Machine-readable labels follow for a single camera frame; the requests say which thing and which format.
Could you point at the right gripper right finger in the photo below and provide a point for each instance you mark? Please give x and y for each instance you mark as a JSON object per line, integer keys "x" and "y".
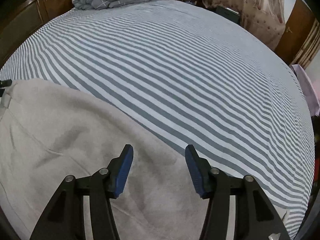
{"x": 255, "y": 216}

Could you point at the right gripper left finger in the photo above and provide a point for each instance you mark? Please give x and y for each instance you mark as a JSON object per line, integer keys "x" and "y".
{"x": 63, "y": 216}

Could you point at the beige fleece pants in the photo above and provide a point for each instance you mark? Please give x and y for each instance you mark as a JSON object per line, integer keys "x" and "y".
{"x": 49, "y": 131}

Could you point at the dark wooden headboard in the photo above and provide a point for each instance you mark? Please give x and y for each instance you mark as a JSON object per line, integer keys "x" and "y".
{"x": 21, "y": 18}

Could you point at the lilac folded cloth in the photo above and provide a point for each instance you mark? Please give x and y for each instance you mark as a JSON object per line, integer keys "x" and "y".
{"x": 307, "y": 89}

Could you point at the grey white striped bedsheet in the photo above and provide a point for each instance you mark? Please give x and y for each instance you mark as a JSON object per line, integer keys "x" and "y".
{"x": 189, "y": 76}

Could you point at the striped brown side curtain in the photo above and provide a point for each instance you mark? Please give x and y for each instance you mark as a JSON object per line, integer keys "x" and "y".
{"x": 309, "y": 48}

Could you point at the brown wooden door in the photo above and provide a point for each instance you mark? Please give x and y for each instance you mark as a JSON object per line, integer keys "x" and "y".
{"x": 297, "y": 29}

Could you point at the dark box near curtain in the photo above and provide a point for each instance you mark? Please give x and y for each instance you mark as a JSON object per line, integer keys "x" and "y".
{"x": 228, "y": 14}

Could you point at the pink patterned curtain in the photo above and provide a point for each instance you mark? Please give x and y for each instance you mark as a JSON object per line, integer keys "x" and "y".
{"x": 264, "y": 19}

